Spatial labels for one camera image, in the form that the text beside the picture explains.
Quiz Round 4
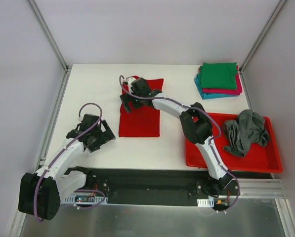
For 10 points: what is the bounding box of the red t-shirt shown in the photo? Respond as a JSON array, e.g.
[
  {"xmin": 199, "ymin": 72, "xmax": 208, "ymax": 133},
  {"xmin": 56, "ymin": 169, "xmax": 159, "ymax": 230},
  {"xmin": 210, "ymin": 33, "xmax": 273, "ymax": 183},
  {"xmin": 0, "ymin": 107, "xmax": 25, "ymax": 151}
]
[{"xmin": 118, "ymin": 76, "xmax": 165, "ymax": 138}]

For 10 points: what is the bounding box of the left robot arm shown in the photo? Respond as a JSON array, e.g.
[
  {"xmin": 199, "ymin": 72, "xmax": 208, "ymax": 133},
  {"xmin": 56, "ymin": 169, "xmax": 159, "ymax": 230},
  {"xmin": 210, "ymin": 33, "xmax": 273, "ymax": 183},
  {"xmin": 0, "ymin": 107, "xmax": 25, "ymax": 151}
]
[{"xmin": 18, "ymin": 114, "xmax": 115, "ymax": 221}]

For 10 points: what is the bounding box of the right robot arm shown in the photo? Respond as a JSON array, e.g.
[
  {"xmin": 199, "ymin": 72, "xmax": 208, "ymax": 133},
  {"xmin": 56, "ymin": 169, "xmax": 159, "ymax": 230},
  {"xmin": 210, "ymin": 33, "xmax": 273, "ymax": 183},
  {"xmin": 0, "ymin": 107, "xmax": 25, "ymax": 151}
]
[{"xmin": 119, "ymin": 75, "xmax": 234, "ymax": 198}]

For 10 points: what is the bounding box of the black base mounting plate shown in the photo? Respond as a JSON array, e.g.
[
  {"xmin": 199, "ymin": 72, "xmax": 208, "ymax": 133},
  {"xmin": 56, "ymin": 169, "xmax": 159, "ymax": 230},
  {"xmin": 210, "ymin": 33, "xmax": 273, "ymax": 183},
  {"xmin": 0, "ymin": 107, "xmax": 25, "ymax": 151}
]
[{"xmin": 68, "ymin": 166, "xmax": 239, "ymax": 207}]

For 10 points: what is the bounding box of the teal folded t-shirt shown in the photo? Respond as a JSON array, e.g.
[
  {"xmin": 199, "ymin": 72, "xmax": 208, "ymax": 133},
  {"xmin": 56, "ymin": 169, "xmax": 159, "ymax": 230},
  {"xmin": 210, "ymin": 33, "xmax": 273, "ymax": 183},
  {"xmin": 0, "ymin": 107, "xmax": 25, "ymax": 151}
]
[{"xmin": 194, "ymin": 74, "xmax": 235, "ymax": 100}]

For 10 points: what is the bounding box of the green folded t-shirt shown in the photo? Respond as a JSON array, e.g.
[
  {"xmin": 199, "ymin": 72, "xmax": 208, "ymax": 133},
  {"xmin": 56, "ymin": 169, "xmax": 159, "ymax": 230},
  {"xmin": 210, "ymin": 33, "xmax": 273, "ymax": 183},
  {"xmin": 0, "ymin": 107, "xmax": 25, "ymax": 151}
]
[{"xmin": 200, "ymin": 62, "xmax": 237, "ymax": 90}]

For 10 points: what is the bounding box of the magenta folded t-shirt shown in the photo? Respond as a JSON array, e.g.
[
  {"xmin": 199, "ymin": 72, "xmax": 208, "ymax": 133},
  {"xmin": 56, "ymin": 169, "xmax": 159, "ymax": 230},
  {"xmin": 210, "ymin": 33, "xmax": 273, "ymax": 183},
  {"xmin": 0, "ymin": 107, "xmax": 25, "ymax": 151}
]
[{"xmin": 199, "ymin": 65, "xmax": 242, "ymax": 96}]

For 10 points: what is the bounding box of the grey crumpled t-shirt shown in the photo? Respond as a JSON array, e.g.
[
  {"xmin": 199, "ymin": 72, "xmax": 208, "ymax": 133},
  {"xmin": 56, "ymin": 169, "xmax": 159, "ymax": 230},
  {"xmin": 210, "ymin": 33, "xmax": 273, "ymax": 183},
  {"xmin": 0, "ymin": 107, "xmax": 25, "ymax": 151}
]
[{"xmin": 222, "ymin": 110, "xmax": 270, "ymax": 158}]

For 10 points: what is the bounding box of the red plastic tray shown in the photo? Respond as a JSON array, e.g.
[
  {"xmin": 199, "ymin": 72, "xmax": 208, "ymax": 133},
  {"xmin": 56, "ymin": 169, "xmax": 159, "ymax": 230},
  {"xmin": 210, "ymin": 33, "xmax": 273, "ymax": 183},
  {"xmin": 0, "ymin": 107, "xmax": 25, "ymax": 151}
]
[{"xmin": 185, "ymin": 117, "xmax": 283, "ymax": 173}]

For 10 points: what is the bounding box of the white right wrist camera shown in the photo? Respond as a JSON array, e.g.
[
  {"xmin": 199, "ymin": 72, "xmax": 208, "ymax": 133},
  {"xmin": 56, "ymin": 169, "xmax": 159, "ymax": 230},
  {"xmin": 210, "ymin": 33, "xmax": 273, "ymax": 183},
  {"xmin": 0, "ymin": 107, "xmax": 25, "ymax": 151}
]
[{"xmin": 123, "ymin": 77, "xmax": 137, "ymax": 86}]

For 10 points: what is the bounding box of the left white cable duct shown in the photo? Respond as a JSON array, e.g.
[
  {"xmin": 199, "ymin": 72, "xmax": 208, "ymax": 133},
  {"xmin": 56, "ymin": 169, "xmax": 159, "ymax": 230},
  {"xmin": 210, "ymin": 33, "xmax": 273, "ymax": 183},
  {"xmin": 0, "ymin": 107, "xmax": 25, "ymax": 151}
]
[{"xmin": 61, "ymin": 195, "xmax": 108, "ymax": 205}]

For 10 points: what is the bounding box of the white cable duct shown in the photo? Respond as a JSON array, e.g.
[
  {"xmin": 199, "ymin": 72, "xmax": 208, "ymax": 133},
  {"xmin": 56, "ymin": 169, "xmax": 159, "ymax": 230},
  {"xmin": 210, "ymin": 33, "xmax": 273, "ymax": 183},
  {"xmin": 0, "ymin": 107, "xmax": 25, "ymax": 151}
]
[
  {"xmin": 197, "ymin": 198, "xmax": 214, "ymax": 208},
  {"xmin": 61, "ymin": 195, "xmax": 108, "ymax": 205}
]

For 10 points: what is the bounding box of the left aluminium frame post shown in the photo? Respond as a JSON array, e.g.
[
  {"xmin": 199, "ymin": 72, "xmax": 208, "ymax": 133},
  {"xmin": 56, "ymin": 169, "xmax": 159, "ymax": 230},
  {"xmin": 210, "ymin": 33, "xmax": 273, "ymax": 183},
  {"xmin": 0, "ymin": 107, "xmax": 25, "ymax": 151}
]
[{"xmin": 26, "ymin": 0, "xmax": 69, "ymax": 72}]

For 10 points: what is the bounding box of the aluminium frame post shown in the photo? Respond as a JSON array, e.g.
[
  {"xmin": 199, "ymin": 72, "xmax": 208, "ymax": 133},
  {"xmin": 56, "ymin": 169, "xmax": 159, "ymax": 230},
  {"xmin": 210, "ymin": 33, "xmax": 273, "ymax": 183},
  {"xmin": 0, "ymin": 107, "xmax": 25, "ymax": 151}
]
[
  {"xmin": 26, "ymin": 0, "xmax": 69, "ymax": 72},
  {"xmin": 240, "ymin": 0, "xmax": 288, "ymax": 73}
]

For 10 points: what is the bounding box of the right white cable duct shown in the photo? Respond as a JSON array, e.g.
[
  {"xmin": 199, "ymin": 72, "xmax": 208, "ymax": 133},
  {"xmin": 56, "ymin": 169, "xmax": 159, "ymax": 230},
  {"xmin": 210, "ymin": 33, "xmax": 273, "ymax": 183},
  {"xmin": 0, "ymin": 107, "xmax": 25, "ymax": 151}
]
[{"xmin": 197, "ymin": 198, "xmax": 214, "ymax": 208}]

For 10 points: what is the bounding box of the right aluminium frame post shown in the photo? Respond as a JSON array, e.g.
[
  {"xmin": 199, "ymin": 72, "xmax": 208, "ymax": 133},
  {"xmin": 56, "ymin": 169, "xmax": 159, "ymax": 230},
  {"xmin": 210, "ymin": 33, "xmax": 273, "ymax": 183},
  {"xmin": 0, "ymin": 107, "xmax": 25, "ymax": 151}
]
[{"xmin": 240, "ymin": 0, "xmax": 288, "ymax": 73}]

